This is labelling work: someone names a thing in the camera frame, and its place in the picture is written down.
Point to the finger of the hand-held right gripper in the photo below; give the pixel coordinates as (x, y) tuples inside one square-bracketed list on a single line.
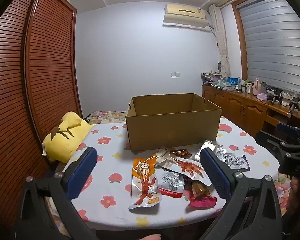
[(287, 130), (270, 141)]

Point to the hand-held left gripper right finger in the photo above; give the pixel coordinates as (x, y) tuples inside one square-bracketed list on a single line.
[(212, 170)]

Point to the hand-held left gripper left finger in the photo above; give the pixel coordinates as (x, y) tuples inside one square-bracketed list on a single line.
[(81, 172)]

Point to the white crayfish snack packet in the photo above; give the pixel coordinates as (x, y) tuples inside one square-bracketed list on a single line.
[(187, 167)]

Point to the silver red snack packet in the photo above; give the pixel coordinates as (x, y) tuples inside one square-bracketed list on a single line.
[(171, 182)]

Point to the brown cardboard box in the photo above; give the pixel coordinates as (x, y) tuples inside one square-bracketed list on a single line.
[(170, 130)]

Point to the orange crayfish snack packet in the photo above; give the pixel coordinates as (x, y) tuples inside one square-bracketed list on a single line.
[(143, 180)]

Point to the person's right hand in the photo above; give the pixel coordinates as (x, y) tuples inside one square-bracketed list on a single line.
[(296, 192)]

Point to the small silver black packet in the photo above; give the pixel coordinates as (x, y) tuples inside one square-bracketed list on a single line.
[(236, 162)]

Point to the brown pink snack packet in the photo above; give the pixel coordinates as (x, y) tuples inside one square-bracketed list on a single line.
[(200, 192)]

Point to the black clamp stand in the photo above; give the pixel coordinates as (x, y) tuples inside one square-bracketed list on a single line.
[(294, 103), (277, 97)]

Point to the yellow plush toy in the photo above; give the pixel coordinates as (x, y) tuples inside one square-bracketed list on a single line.
[(62, 142)]

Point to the small brown sauce packet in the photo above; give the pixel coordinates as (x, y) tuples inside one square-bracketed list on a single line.
[(181, 153)]

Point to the purple face mask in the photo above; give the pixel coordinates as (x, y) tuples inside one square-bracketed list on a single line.
[(262, 96)]

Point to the wooden cabinet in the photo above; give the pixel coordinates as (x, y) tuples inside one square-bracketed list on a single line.
[(240, 107)]

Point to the beige snack packet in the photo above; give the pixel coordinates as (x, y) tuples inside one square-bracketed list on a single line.
[(163, 157)]

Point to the pink kettle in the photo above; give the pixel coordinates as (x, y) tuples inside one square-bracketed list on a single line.
[(257, 87)]

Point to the cluster of small bottles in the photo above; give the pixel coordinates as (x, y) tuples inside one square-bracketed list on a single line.
[(243, 86)]

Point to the patterned quilt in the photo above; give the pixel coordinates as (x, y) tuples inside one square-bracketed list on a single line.
[(105, 116)]

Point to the blue box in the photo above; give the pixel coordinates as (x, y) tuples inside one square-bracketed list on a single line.
[(232, 81)]

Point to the grey window blind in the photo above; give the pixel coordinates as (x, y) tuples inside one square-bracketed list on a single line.
[(275, 47)]

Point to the grey fan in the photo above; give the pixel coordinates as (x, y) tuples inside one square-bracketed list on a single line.
[(219, 66)]

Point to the cream floral curtain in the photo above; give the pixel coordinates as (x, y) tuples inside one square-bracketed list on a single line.
[(221, 37)]

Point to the brown slatted wardrobe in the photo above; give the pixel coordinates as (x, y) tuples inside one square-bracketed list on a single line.
[(47, 55)]

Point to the white wall switch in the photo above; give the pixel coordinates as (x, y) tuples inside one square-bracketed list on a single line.
[(175, 74)]

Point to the wall air conditioner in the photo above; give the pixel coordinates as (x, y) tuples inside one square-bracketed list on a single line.
[(185, 15)]

